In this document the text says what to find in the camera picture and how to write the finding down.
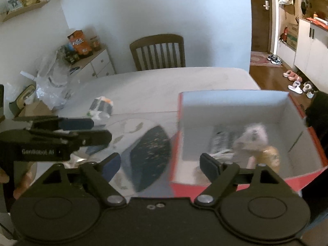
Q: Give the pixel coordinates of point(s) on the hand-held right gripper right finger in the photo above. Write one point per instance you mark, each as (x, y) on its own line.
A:
(208, 165)

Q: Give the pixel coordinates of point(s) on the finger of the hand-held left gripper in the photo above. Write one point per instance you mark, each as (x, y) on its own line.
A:
(76, 124)
(94, 137)

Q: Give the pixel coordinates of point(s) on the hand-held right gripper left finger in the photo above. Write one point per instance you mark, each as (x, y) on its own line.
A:
(111, 165)

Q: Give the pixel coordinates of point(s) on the clear wrapper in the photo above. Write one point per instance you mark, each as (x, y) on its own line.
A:
(76, 160)

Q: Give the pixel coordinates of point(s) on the tan pig plush toy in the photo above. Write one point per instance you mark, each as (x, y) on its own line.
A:
(269, 156)

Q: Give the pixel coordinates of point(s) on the red cardboard box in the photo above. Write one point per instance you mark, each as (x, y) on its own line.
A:
(310, 158)

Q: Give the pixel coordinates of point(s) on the white marble desktop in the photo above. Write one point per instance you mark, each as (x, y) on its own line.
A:
(158, 89)

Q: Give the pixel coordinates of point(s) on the person's left hand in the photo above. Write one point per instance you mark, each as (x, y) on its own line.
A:
(25, 179)

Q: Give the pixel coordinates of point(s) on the white crumpled plastic bag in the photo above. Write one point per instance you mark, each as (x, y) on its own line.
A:
(101, 107)

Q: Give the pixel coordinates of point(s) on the dark blue speckled pouch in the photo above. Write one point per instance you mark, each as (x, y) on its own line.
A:
(148, 156)

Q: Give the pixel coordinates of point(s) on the brown cardboard box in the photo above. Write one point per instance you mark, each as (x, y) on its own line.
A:
(30, 109)

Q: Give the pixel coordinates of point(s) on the clear plastic bag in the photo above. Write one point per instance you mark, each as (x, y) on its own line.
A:
(52, 82)

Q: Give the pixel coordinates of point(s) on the small white cabinet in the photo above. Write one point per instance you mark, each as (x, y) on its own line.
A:
(100, 64)

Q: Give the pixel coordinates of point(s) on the orange snack bag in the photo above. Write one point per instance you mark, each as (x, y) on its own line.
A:
(79, 42)

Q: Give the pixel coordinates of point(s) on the brown jar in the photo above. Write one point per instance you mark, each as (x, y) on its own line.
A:
(95, 43)

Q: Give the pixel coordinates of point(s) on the brown wooden chair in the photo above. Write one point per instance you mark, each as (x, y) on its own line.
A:
(156, 41)

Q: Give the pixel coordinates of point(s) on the white slippers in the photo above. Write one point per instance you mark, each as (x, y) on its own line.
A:
(294, 87)

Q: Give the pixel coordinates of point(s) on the patterned door rug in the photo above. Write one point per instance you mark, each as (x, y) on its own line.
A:
(258, 60)

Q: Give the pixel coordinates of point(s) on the pink slippers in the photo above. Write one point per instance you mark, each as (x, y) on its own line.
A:
(292, 75)

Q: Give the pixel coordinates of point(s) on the pair of sneakers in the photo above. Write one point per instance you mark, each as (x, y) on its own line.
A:
(274, 59)

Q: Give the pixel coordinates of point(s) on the grey slippers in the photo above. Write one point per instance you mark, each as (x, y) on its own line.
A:
(308, 89)

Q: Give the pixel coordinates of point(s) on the dark brown door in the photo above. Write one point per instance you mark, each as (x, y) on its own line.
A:
(258, 25)

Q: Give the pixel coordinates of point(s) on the red bottle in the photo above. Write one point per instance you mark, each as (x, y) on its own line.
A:
(284, 33)

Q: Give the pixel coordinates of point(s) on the white lower cabinet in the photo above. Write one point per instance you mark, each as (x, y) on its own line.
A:
(312, 53)

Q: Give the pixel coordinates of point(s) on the printed cardboard carton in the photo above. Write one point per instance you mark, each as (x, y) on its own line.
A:
(292, 35)

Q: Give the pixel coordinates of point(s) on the red flat package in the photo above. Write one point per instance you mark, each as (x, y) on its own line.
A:
(319, 21)

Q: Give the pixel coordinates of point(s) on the wooden wall shelf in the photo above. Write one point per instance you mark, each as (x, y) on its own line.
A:
(25, 9)

